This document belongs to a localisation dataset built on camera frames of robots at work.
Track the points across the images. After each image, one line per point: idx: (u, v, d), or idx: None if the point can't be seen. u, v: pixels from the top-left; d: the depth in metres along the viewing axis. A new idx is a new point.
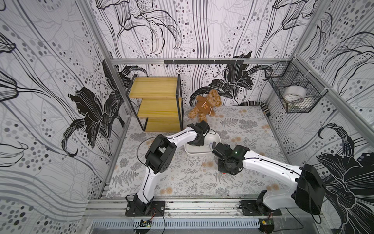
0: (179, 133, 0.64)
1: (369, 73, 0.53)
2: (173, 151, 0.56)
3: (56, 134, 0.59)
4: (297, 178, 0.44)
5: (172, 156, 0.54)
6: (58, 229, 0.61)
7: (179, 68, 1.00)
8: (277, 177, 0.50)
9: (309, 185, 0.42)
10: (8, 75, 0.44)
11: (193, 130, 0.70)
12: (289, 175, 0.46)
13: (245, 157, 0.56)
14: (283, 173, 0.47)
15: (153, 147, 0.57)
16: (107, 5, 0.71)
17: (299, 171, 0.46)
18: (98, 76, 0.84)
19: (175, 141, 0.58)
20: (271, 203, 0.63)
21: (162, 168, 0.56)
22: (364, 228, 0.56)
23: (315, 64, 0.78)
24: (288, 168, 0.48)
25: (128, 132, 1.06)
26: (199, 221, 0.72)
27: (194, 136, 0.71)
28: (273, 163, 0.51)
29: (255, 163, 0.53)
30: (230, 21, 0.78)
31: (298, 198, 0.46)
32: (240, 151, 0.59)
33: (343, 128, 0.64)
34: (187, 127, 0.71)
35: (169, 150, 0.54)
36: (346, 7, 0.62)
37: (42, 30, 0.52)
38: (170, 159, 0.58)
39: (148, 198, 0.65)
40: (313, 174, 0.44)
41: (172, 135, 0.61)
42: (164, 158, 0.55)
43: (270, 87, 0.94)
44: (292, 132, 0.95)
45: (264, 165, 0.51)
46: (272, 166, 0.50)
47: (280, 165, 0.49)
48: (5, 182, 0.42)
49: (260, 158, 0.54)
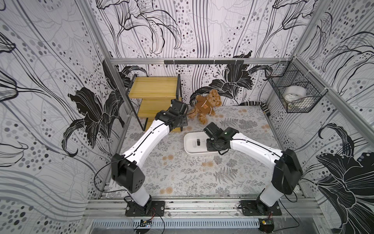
0: (141, 141, 0.49)
1: (369, 73, 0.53)
2: (137, 171, 0.44)
3: (56, 134, 0.59)
4: (277, 159, 0.47)
5: (141, 173, 0.47)
6: (58, 229, 0.61)
7: (179, 68, 1.00)
8: (259, 159, 0.53)
9: (286, 167, 0.45)
10: (8, 75, 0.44)
11: (159, 129, 0.53)
12: (271, 156, 0.49)
13: (233, 138, 0.59)
14: (265, 154, 0.50)
15: (114, 172, 0.47)
16: (107, 5, 0.71)
17: (280, 154, 0.48)
18: (98, 76, 0.84)
19: (137, 157, 0.46)
20: (267, 198, 0.64)
21: (135, 188, 0.48)
22: (364, 228, 0.56)
23: (315, 64, 0.78)
24: (270, 150, 0.51)
25: (128, 132, 1.06)
26: (199, 221, 0.72)
27: (164, 133, 0.55)
28: (258, 145, 0.53)
29: (241, 144, 0.56)
30: (230, 21, 0.78)
31: (275, 179, 0.49)
32: (230, 133, 0.61)
33: (343, 127, 0.64)
34: (153, 125, 0.53)
35: (130, 172, 0.43)
36: (346, 7, 0.62)
37: (42, 30, 0.52)
38: (142, 175, 0.48)
39: (140, 203, 0.63)
40: (293, 158, 0.47)
41: (131, 150, 0.47)
42: (129, 181, 0.45)
43: (270, 87, 0.94)
44: (292, 132, 0.95)
45: (249, 146, 0.54)
46: (256, 148, 0.53)
47: (264, 148, 0.52)
48: (5, 182, 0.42)
49: (247, 140, 0.56)
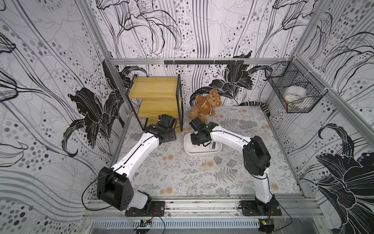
0: (131, 153, 0.48)
1: (369, 73, 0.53)
2: (127, 184, 0.42)
3: (56, 134, 0.59)
4: (245, 144, 0.55)
5: (130, 186, 0.45)
6: (58, 229, 0.61)
7: (179, 68, 1.00)
8: (233, 146, 0.62)
9: (253, 151, 0.53)
10: (8, 75, 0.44)
11: (150, 141, 0.53)
12: (241, 142, 0.57)
13: (214, 129, 0.67)
14: (236, 141, 0.58)
15: (100, 188, 0.44)
16: (107, 5, 0.71)
17: (249, 140, 0.57)
18: (98, 76, 0.84)
19: (127, 170, 0.44)
20: (261, 195, 0.66)
21: (123, 205, 0.44)
22: (364, 228, 0.56)
23: (315, 64, 0.78)
24: (241, 137, 0.59)
25: (127, 132, 1.07)
26: (199, 221, 0.72)
27: (154, 144, 0.55)
28: (232, 134, 0.62)
29: (219, 134, 0.64)
30: (230, 21, 0.78)
31: (247, 164, 0.57)
32: (211, 126, 0.70)
33: (343, 128, 0.64)
34: (144, 136, 0.54)
35: (120, 186, 0.41)
36: (346, 7, 0.62)
37: (42, 30, 0.52)
38: (131, 190, 0.46)
39: (138, 206, 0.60)
40: (259, 143, 0.57)
41: (121, 163, 0.46)
42: (118, 196, 0.42)
43: (270, 87, 0.94)
44: (292, 132, 0.95)
45: (225, 137, 0.62)
46: (229, 137, 0.61)
47: (236, 136, 0.60)
48: (5, 182, 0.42)
49: (224, 131, 0.65)
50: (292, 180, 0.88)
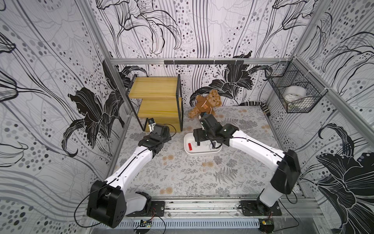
0: (126, 165, 0.49)
1: (369, 73, 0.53)
2: (121, 198, 0.41)
3: (56, 134, 0.59)
4: (279, 161, 0.46)
5: (123, 201, 0.43)
6: (58, 229, 0.61)
7: (179, 68, 1.00)
8: (260, 159, 0.52)
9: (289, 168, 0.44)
10: (8, 75, 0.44)
11: (144, 153, 0.54)
12: (272, 157, 0.48)
13: (233, 136, 0.56)
14: (266, 155, 0.49)
15: (93, 203, 0.42)
16: (107, 5, 0.71)
17: (282, 155, 0.47)
18: (98, 76, 0.84)
19: (121, 183, 0.44)
20: (266, 198, 0.64)
21: (116, 220, 0.42)
22: (364, 228, 0.56)
23: (315, 64, 0.78)
24: (272, 150, 0.49)
25: (128, 132, 1.06)
26: (199, 221, 0.72)
27: (148, 157, 0.55)
28: (260, 145, 0.52)
29: (242, 143, 0.54)
30: (230, 21, 0.78)
31: (274, 179, 0.49)
32: (230, 130, 0.58)
33: (343, 128, 0.64)
34: (137, 149, 0.55)
35: (113, 199, 0.40)
36: (346, 7, 0.62)
37: (42, 30, 0.52)
38: (125, 204, 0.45)
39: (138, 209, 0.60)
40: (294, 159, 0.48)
41: (114, 176, 0.45)
42: (111, 210, 0.41)
43: (270, 87, 0.94)
44: (292, 132, 0.95)
45: (250, 146, 0.52)
46: (257, 147, 0.51)
47: (265, 148, 0.50)
48: (5, 182, 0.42)
49: (248, 138, 0.54)
50: None
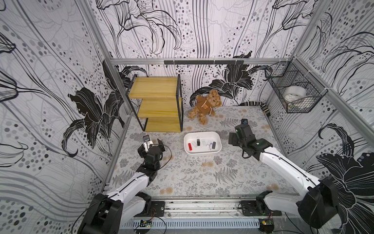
0: (126, 185, 0.53)
1: (369, 73, 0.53)
2: (120, 210, 0.43)
3: (56, 134, 0.59)
4: (310, 186, 0.43)
5: (120, 220, 0.44)
6: (58, 229, 0.61)
7: (179, 68, 1.00)
8: (290, 180, 0.49)
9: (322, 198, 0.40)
10: (8, 75, 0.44)
11: (143, 177, 0.59)
12: (304, 181, 0.44)
13: (265, 150, 0.56)
14: (298, 177, 0.46)
15: (88, 219, 0.42)
16: (107, 5, 0.71)
17: (316, 182, 0.44)
18: (98, 76, 0.84)
19: (121, 197, 0.47)
20: (271, 202, 0.63)
21: None
22: (364, 228, 0.56)
23: (315, 64, 0.78)
24: (305, 175, 0.46)
25: (128, 132, 1.06)
26: (199, 221, 0.72)
27: (144, 183, 0.59)
28: (292, 165, 0.49)
29: (273, 159, 0.53)
30: (230, 21, 0.78)
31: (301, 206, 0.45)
32: (262, 144, 0.59)
33: (343, 128, 0.64)
34: (136, 173, 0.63)
35: (114, 212, 0.42)
36: (346, 7, 0.62)
37: (42, 30, 0.52)
38: (119, 225, 0.45)
39: (138, 211, 0.62)
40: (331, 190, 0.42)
41: (115, 191, 0.48)
42: (108, 224, 0.41)
43: (270, 87, 0.94)
44: (292, 132, 0.95)
45: (281, 165, 0.50)
46: (289, 168, 0.49)
47: (297, 170, 0.47)
48: (5, 182, 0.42)
49: (281, 157, 0.52)
50: None
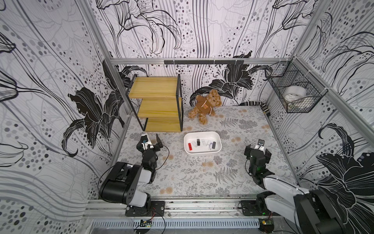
0: None
1: (369, 73, 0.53)
2: (138, 171, 0.50)
3: (56, 134, 0.59)
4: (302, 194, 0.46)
5: (137, 181, 0.50)
6: (58, 229, 0.61)
7: (179, 68, 1.00)
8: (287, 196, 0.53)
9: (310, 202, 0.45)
10: (8, 75, 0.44)
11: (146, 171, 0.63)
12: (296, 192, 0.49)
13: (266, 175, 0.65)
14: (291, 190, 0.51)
15: (112, 176, 0.48)
16: (107, 5, 0.71)
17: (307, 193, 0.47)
18: (98, 76, 0.84)
19: None
20: (272, 204, 0.63)
21: (129, 195, 0.45)
22: (364, 228, 0.56)
23: (315, 64, 0.78)
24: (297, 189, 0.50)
25: (128, 132, 1.06)
26: (199, 221, 0.72)
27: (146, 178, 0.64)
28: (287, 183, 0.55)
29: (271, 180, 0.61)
30: (230, 21, 0.78)
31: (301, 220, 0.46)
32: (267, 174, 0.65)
33: (343, 128, 0.64)
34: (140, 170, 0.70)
35: (135, 171, 0.50)
36: (346, 7, 0.62)
37: (42, 30, 0.52)
38: (136, 186, 0.50)
39: (139, 205, 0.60)
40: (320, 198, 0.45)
41: None
42: (129, 180, 0.47)
43: (270, 87, 0.94)
44: (292, 132, 0.95)
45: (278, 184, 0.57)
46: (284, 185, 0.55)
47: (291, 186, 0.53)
48: (5, 182, 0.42)
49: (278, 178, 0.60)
50: (291, 180, 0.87)
